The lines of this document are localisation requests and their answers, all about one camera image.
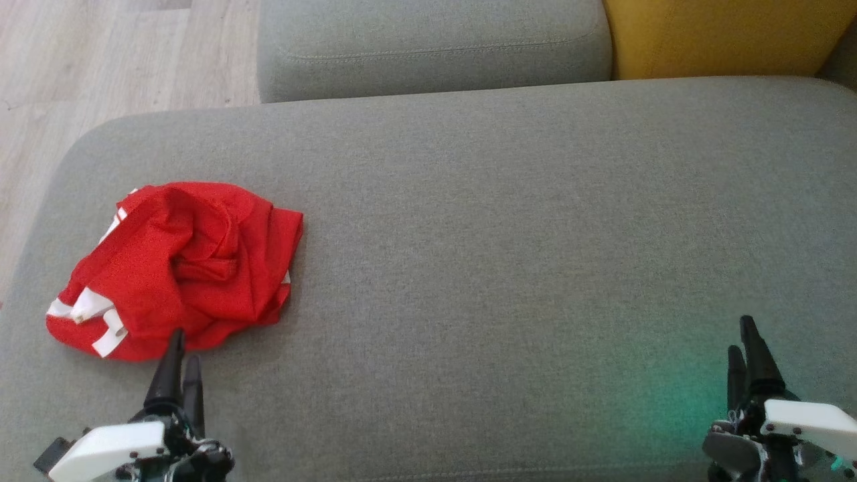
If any red white basketball jersey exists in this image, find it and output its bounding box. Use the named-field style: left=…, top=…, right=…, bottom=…
left=46, top=181, right=304, bottom=362

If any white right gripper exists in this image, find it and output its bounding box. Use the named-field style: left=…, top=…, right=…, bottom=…
left=701, top=315, right=857, bottom=482

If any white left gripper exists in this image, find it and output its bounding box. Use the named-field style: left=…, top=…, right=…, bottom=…
left=47, top=328, right=236, bottom=482

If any large yellow sofa cushion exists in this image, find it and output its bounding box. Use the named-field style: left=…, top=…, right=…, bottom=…
left=603, top=0, right=857, bottom=81

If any grey-beige sofa back cushion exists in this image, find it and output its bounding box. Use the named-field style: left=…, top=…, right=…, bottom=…
left=815, top=17, right=857, bottom=91

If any grey sofa back cushion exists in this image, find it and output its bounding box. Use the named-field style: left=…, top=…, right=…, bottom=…
left=258, top=0, right=613, bottom=103

